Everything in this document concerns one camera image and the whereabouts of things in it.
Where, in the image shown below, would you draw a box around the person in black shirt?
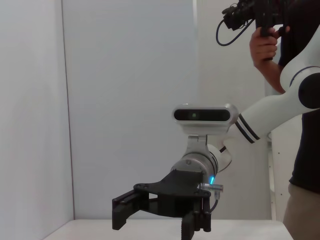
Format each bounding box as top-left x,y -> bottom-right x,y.
277,0 -> 320,195

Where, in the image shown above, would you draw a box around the person's khaki trousers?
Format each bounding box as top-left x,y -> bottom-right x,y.
282,183 -> 320,240

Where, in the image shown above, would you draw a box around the person's forearm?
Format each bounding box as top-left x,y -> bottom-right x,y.
253,58 -> 286,95

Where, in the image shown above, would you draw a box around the thin dark camera rig cable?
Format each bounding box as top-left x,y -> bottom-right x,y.
215,18 -> 251,47

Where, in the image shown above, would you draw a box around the right gripper connector cable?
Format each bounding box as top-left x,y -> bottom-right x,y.
199,183 -> 225,214

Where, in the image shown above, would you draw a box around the white cabinet side panel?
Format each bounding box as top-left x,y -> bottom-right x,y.
265,129 -> 301,222

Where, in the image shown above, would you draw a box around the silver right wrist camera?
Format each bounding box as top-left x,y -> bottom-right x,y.
172,102 -> 240,155

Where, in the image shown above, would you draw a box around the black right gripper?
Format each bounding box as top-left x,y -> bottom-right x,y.
111,170 -> 213,240

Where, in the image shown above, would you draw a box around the person's hand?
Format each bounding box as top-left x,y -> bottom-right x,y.
249,24 -> 291,68

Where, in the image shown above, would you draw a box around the black video camera rig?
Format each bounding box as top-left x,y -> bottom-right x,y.
221,0 -> 292,62

